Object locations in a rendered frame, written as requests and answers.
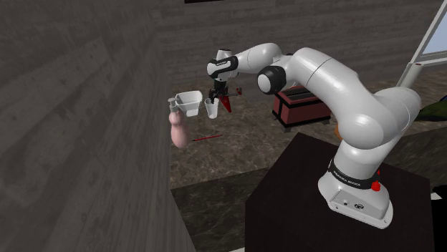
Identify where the red pointed tool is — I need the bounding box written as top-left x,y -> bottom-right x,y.
219,87 -> 243,114

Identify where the white square measuring cup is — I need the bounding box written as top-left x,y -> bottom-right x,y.
175,90 -> 203,118

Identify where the red pencil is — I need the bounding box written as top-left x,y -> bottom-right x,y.
191,134 -> 224,142

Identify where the pink soap dispenser bottle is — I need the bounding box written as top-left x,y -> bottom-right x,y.
168,97 -> 192,151

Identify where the red toaster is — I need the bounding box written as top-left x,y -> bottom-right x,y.
271,84 -> 333,132

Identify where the dark robot stand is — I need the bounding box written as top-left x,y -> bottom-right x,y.
244,132 -> 432,252

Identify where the dark green object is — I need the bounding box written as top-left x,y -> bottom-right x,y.
415,100 -> 447,122

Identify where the white framed window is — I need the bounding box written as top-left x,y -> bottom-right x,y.
395,0 -> 447,89

